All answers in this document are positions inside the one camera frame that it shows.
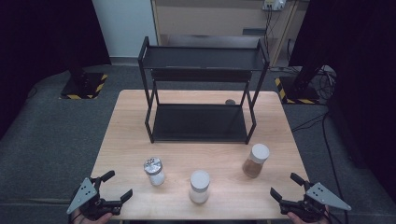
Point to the white-lidded jar of white powder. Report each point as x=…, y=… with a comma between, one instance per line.
x=199, y=186

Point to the silver-lidded jar of white powder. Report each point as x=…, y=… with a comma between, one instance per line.
x=155, y=172

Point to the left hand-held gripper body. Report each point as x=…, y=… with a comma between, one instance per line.
x=82, y=194

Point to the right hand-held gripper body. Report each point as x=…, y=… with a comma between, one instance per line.
x=323, y=195

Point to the white power strip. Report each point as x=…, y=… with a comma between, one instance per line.
x=274, y=4

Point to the small grey round disc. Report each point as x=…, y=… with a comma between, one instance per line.
x=230, y=101

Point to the person's right hand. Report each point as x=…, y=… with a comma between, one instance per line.
x=295, y=218

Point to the black metal two-tier rack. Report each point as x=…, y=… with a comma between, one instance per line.
x=199, y=123

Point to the person's left hand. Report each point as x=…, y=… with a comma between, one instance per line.
x=84, y=220

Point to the black curtain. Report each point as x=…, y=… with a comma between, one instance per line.
x=40, y=37
x=364, y=77

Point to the black stand with striped base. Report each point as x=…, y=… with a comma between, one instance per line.
x=299, y=91
x=82, y=85

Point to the white-lidded jar of brown powder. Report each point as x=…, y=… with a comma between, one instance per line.
x=256, y=161

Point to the light wooden cabinet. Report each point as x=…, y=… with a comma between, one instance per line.
x=211, y=20

